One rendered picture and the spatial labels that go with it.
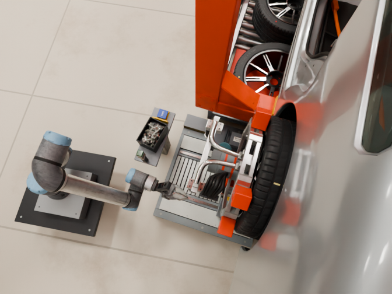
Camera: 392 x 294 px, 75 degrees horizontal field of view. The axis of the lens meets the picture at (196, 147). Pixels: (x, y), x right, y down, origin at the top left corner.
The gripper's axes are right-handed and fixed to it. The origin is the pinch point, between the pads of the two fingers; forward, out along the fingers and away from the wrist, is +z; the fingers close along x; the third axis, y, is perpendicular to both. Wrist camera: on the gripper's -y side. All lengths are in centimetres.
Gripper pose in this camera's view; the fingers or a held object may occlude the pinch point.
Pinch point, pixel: (186, 196)
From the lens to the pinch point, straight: 150.5
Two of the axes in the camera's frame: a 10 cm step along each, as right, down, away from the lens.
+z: 9.3, 3.7, -0.4
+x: -3.4, 8.1, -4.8
